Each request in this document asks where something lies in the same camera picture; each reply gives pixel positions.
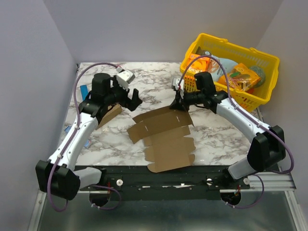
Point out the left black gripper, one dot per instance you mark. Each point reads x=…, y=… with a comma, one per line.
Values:
x=131, y=104

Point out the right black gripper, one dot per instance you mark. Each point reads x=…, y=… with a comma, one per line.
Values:
x=181, y=99

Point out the brown cardboard box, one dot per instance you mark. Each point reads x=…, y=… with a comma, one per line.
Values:
x=112, y=112
x=165, y=135

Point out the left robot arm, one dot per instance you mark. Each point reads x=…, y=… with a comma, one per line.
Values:
x=72, y=144

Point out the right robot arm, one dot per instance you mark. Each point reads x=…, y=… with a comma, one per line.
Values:
x=266, y=141

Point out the folded brown cardboard box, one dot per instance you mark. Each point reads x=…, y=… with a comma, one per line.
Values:
x=112, y=112

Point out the orange snack box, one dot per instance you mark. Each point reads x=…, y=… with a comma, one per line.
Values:
x=200, y=65

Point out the long blue box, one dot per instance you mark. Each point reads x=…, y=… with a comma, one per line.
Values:
x=84, y=91

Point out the small blue box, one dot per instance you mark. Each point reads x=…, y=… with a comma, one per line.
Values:
x=67, y=129

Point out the dark snack packet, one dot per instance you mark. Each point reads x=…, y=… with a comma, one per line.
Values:
x=202, y=52

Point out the light blue chips bag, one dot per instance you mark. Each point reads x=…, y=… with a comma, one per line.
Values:
x=216, y=71

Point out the orange gummy candy bag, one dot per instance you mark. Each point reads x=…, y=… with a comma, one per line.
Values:
x=242, y=78

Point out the green round sponge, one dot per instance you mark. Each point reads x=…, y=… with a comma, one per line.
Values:
x=260, y=72

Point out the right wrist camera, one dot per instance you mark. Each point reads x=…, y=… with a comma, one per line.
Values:
x=177, y=85

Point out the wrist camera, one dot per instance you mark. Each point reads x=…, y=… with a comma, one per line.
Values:
x=124, y=78
x=177, y=85

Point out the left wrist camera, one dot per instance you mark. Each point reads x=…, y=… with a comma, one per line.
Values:
x=124, y=78

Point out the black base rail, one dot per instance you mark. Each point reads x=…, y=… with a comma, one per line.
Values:
x=165, y=193

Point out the aluminium frame rail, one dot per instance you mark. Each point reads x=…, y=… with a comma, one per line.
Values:
x=267, y=181

